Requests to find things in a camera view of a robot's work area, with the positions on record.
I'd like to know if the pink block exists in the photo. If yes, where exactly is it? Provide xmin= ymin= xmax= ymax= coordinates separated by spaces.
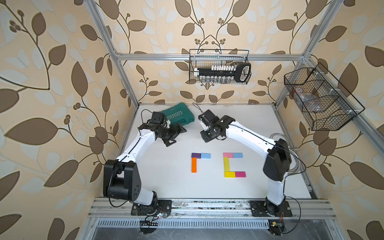
xmin=223 ymin=153 xmax=234 ymax=159

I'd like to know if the light blue block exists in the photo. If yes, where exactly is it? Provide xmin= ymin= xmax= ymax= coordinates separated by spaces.
xmin=201 ymin=153 xmax=211 ymax=159
xmin=233 ymin=153 xmax=243 ymax=159

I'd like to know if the long yellow-green block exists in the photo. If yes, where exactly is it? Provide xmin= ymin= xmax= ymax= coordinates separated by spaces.
xmin=223 ymin=158 xmax=230 ymax=172

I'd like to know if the purple block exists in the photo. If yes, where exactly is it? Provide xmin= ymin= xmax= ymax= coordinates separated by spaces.
xmin=192 ymin=153 xmax=201 ymax=159

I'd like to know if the orange long block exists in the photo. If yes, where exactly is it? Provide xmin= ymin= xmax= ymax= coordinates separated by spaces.
xmin=191 ymin=158 xmax=197 ymax=173

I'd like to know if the yellow block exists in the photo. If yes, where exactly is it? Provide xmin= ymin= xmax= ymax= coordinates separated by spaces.
xmin=225 ymin=172 xmax=236 ymax=178

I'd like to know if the magenta block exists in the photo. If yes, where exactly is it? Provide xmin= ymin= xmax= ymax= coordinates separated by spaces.
xmin=235 ymin=172 xmax=246 ymax=178

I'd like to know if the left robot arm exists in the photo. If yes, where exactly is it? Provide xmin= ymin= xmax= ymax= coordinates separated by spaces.
xmin=103 ymin=112 xmax=187 ymax=216

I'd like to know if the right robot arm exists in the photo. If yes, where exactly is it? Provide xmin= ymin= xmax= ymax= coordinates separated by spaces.
xmin=198 ymin=110 xmax=292 ymax=215

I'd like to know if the green plastic tool case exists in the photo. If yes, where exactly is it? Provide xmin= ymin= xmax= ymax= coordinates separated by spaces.
xmin=162 ymin=103 xmax=195 ymax=126

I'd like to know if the black tool in basket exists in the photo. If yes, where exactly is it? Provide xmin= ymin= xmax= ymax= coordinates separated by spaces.
xmin=192 ymin=63 xmax=252 ymax=85

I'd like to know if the plastic bag in basket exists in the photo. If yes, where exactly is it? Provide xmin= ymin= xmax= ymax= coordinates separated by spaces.
xmin=295 ymin=88 xmax=323 ymax=112

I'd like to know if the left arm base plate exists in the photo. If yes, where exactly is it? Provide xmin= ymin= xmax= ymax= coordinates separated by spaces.
xmin=131 ymin=200 xmax=172 ymax=218

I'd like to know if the back wire basket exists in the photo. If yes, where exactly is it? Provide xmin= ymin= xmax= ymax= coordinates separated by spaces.
xmin=189 ymin=49 xmax=252 ymax=85

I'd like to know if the wire basket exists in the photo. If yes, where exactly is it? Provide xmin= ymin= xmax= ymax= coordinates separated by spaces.
xmin=189 ymin=49 xmax=252 ymax=85
xmin=284 ymin=63 xmax=365 ymax=131

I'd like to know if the metal flexible hose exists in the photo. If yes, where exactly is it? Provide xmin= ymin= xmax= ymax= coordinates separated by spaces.
xmin=269 ymin=132 xmax=302 ymax=175

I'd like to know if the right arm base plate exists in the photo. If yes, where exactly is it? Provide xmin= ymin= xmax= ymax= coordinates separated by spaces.
xmin=249 ymin=199 xmax=293 ymax=218

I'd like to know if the right wire basket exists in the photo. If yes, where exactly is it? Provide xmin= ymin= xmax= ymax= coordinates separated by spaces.
xmin=284 ymin=63 xmax=365 ymax=131

